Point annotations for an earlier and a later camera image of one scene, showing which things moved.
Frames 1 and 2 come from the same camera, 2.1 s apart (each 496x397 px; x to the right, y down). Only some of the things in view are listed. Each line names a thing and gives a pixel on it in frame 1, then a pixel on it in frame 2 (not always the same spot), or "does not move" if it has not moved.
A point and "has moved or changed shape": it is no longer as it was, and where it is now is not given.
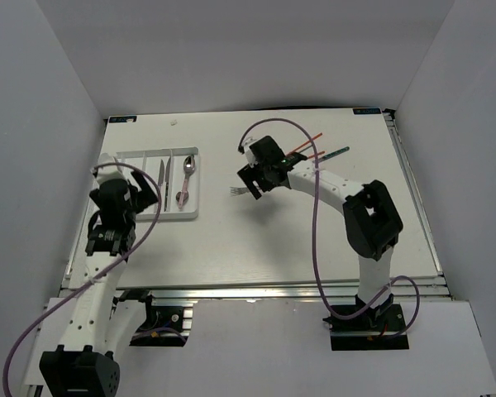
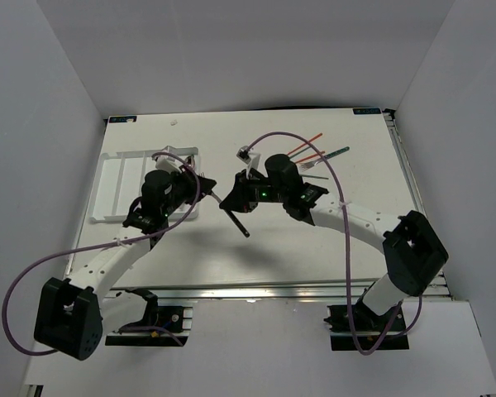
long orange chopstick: x=307 y=142 does not move
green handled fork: x=334 y=154 does not move
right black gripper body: x=255 y=172 -> x=253 y=191
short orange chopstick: x=318 y=154 does not move
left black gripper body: x=140 y=198 -> x=183 y=191
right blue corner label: x=366 y=111 does not move
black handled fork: x=238 y=190 has moved or changed shape
